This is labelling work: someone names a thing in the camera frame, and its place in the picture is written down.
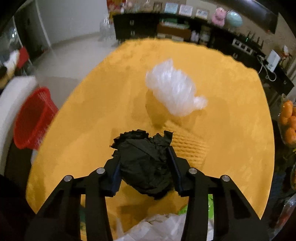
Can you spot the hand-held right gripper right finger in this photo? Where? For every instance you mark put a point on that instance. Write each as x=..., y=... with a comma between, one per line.
x=177, y=173

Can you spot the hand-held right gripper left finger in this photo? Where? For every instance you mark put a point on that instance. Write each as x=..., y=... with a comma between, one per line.
x=115, y=179

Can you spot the black plastic bag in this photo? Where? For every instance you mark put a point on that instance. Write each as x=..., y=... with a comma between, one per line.
x=143, y=162

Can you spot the green wrapper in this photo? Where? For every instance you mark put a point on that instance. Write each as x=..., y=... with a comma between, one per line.
x=210, y=206

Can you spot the white tissue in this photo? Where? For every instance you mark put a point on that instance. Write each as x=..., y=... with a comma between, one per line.
x=150, y=229

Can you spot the clear white plastic bag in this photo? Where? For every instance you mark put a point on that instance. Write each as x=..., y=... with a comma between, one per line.
x=171, y=88

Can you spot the red plastic mesh basket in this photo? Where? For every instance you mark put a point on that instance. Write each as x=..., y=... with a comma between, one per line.
x=30, y=120

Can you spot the yellow table cloth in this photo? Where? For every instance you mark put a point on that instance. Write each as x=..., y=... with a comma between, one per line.
x=219, y=139

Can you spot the pile of oranges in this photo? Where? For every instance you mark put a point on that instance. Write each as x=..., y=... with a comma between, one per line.
x=289, y=120

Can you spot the brown drawer box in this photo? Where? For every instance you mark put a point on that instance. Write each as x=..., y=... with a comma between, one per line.
x=173, y=31

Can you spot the white socket panel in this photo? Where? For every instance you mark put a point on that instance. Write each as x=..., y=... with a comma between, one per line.
x=242, y=46

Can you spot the white box device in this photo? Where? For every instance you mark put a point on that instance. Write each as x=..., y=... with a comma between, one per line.
x=274, y=59

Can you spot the large clear water jug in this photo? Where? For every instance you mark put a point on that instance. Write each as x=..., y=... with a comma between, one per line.
x=106, y=29

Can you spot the green packets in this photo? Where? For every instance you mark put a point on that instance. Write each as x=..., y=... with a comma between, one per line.
x=173, y=22

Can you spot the red chair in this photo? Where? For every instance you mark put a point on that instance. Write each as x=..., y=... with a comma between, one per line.
x=23, y=56

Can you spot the black router with antennas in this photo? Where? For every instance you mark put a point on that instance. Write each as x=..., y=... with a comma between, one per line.
x=253, y=40

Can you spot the red white figurine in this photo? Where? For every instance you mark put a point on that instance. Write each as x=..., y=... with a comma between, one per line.
x=286, y=55

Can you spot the pink plush toy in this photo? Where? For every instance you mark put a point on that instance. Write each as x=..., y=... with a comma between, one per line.
x=218, y=16

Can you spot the light blue globe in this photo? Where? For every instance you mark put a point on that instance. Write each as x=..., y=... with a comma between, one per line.
x=234, y=19

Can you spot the white photo frame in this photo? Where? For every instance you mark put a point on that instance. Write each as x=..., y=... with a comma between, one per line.
x=185, y=10
x=201, y=14

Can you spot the blue photo frame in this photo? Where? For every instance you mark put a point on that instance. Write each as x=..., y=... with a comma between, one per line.
x=170, y=8

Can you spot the small brown photo frame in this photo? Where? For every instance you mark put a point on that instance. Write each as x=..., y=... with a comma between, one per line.
x=157, y=6

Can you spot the red festive wall poster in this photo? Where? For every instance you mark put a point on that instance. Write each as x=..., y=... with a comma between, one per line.
x=115, y=5

